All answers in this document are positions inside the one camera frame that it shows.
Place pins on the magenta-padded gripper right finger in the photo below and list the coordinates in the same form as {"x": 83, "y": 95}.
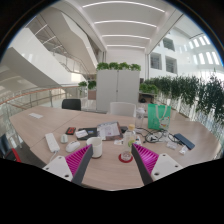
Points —
{"x": 148, "y": 160}

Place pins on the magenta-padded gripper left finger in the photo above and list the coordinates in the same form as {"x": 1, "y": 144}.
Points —
{"x": 77, "y": 160}

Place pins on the white computer mouse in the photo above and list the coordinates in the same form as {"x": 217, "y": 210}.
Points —
{"x": 72, "y": 146}

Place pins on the white mug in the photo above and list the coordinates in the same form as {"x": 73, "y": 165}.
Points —
{"x": 96, "y": 146}

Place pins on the small round white gadget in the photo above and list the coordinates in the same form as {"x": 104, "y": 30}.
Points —
{"x": 64, "y": 138}

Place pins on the white card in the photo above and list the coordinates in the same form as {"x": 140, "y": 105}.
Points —
{"x": 81, "y": 134}

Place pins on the flat round red coaster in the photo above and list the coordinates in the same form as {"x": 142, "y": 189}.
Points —
{"x": 120, "y": 159}

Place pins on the small white packet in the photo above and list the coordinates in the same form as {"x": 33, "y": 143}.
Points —
{"x": 171, "y": 144}
{"x": 183, "y": 150}

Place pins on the small red and black case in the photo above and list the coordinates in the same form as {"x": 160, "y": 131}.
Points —
{"x": 70, "y": 130}

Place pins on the white power strip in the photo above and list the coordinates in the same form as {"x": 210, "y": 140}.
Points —
{"x": 52, "y": 142}

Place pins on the black notebook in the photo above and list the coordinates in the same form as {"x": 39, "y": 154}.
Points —
{"x": 91, "y": 132}

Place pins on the colourful sticker sheet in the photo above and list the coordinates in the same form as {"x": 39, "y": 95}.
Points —
{"x": 117, "y": 142}

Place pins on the small black box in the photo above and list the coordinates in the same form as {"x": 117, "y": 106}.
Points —
{"x": 124, "y": 129}

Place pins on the dark blue keyboard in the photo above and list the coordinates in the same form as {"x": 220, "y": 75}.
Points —
{"x": 184, "y": 141}

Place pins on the clear white-lidded shaker bottle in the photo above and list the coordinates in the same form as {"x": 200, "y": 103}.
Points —
{"x": 140, "y": 118}

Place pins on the brown-edged printed booklet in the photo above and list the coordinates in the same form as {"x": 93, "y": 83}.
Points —
{"x": 109, "y": 130}

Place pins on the green gift bag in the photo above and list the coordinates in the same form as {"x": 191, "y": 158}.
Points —
{"x": 156, "y": 116}

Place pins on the white chair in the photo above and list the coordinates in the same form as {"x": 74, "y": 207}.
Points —
{"x": 122, "y": 109}

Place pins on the black and red chair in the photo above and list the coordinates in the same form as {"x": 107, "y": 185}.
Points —
{"x": 10, "y": 154}

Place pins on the brown planter with green plants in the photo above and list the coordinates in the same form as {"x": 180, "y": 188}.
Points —
{"x": 148, "y": 89}
{"x": 91, "y": 91}

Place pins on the row of green hedge plants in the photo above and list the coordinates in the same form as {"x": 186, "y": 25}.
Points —
{"x": 186, "y": 93}

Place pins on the white cabinet with plants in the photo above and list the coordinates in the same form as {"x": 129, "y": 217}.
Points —
{"x": 116, "y": 88}

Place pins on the ceiling light strips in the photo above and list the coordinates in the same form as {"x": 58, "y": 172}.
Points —
{"x": 125, "y": 22}

